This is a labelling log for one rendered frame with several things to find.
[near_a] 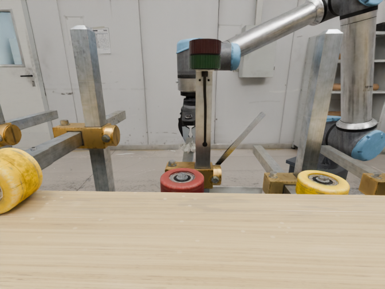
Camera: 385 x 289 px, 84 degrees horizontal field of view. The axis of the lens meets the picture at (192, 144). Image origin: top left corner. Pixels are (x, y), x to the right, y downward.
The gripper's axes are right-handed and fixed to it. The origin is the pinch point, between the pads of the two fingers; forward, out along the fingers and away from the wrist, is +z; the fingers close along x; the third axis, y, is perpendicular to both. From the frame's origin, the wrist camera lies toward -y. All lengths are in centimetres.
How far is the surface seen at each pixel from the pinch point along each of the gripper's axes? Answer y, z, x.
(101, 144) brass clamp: -31.1, -12.0, 18.8
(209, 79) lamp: -30.1, -25.9, -5.6
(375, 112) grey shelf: 212, 32, -236
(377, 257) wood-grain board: -58, -10, -22
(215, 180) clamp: -31.7, -3.2, -7.4
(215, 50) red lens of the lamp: -34.8, -31.1, -6.2
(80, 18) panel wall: 224, -86, 148
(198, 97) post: -29.7, -22.3, -3.3
